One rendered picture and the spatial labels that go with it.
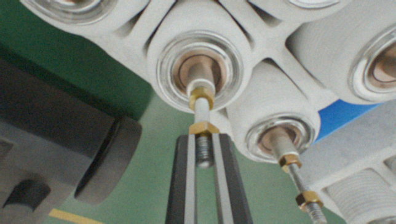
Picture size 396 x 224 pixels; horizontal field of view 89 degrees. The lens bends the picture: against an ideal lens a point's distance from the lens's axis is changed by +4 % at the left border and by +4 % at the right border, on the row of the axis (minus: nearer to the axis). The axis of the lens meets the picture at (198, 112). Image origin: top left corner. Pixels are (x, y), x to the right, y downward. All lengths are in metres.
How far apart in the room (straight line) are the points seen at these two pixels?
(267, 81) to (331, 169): 0.28
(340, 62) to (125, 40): 0.21
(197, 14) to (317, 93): 0.21
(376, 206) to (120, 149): 0.46
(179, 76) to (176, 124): 0.37
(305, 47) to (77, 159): 0.38
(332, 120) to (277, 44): 0.27
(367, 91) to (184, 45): 0.17
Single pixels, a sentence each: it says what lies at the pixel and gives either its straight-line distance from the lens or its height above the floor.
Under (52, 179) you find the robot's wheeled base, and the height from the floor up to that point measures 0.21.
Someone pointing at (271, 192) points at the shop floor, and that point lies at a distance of 0.84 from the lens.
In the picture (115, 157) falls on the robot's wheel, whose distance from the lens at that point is 0.41.
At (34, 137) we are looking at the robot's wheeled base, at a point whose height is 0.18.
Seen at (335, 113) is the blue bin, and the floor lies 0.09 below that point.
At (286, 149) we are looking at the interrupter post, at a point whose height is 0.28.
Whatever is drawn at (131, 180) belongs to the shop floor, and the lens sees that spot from 0.75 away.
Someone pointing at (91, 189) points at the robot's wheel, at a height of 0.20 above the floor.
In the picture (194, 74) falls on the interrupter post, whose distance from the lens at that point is 0.15.
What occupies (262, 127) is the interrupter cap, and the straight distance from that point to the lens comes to 0.22.
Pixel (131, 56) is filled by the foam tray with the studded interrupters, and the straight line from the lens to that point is 0.26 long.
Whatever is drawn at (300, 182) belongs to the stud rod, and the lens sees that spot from 0.20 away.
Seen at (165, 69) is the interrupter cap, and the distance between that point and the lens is 0.17.
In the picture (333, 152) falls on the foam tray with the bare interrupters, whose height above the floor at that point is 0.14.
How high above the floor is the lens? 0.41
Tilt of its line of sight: 54 degrees down
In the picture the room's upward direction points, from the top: 178 degrees clockwise
